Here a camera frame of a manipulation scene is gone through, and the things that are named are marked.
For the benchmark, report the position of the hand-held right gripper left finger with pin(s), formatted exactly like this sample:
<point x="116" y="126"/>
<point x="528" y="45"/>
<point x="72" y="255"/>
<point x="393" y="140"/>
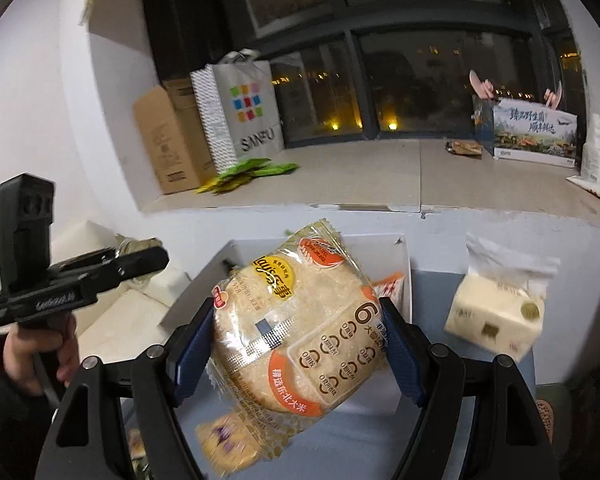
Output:
<point x="192" y="355"/>

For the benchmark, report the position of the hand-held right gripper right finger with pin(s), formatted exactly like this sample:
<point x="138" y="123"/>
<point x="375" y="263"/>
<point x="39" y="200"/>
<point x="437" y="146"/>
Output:
<point x="405" y="355"/>

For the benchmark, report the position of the brown cardboard box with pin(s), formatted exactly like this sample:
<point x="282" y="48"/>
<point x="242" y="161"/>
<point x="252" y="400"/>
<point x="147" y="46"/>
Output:
<point x="172" y="140"/>

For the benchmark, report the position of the orange dotted cloth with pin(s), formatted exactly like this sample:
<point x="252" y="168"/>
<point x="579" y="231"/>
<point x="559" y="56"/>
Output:
<point x="547" y="420"/>

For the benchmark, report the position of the white dotted shopping bag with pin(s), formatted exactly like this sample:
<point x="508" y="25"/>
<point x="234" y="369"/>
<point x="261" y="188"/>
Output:
<point x="245" y="110"/>

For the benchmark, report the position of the cream sofa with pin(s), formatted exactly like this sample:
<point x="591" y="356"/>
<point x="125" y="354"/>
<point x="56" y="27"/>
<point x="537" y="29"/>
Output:
<point x="130" y="315"/>

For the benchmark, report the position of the dark window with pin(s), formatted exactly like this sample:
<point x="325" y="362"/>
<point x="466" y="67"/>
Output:
<point x="380" y="35"/>

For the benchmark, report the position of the landscape printed box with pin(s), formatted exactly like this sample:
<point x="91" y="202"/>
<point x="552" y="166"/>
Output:
<point x="530" y="132"/>

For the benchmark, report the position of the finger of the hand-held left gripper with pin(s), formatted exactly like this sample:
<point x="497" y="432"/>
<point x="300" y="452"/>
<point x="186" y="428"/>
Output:
<point x="90" y="258"/>
<point x="135" y="265"/>

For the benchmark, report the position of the white cardboard box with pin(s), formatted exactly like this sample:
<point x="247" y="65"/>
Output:
<point x="210" y="285"/>

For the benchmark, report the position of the small yellow snack packet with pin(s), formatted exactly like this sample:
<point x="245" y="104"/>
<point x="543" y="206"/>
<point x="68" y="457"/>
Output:
<point x="227" y="442"/>

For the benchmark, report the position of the pile of green sachets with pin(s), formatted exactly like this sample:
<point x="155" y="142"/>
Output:
<point x="250" y="170"/>

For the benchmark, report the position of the orange rice cracker packet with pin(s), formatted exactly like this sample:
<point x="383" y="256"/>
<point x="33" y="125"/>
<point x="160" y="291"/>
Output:
<point x="290" y="320"/>

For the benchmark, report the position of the white red snack packet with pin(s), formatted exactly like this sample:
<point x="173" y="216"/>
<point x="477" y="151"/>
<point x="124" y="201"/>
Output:
<point x="391" y="290"/>

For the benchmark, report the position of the rolled white paper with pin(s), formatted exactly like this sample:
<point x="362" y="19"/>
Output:
<point x="597" y="191"/>

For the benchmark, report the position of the shiny clear snack packet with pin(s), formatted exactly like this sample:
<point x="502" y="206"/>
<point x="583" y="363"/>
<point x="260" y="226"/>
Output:
<point x="147" y="277"/>

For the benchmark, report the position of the person's left forearm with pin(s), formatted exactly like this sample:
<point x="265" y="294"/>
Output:
<point x="5" y="425"/>

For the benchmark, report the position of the brown flat packet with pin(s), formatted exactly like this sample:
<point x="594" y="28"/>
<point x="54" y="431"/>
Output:
<point x="464" y="149"/>

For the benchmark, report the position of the yellow tissue pack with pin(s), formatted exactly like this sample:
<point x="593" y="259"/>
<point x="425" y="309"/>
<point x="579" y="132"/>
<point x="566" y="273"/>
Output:
<point x="495" y="310"/>

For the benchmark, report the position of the person's left hand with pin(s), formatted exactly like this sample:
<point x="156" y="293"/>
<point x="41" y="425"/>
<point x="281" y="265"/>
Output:
<point x="17" y="357"/>

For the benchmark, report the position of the white plastic bottle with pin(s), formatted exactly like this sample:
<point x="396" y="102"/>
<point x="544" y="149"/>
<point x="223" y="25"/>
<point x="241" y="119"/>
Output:
<point x="595" y="155"/>

